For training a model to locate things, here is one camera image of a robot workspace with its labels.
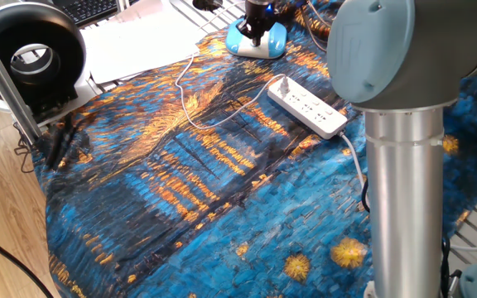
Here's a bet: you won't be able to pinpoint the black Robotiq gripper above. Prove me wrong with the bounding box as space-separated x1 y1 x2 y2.
235 0 277 48

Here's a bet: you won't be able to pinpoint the thin white lamp power cord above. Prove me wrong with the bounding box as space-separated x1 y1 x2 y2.
174 1 294 131

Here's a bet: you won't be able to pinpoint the white power strip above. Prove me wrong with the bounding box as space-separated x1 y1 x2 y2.
267 76 349 141

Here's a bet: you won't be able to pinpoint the blue and white desk lamp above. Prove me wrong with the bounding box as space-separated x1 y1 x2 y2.
224 18 288 60

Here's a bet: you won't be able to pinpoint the black round object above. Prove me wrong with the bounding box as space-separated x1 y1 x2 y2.
191 0 224 12

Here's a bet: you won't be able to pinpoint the white paper sheets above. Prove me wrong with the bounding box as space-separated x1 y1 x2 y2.
79 0 206 85

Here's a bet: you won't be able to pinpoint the black computer keyboard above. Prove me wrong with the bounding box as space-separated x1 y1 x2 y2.
51 0 120 27

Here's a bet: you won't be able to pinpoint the starry night painting tablecloth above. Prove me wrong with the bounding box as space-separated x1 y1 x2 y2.
31 0 477 298

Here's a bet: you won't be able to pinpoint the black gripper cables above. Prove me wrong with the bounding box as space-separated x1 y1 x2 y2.
275 0 339 54

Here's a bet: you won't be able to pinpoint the thick white power strip cable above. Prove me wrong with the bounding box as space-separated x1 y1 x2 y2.
337 131 477 252

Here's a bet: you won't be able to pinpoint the black round duct fan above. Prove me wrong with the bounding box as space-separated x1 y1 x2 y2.
0 2 87 113

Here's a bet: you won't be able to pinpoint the aluminium profile post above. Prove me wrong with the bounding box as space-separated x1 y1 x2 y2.
0 16 43 146

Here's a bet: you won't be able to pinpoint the thin black hanging wire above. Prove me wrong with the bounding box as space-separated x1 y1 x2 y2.
13 123 36 174

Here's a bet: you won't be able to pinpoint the black floor cable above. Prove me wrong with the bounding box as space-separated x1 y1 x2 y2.
0 223 54 298

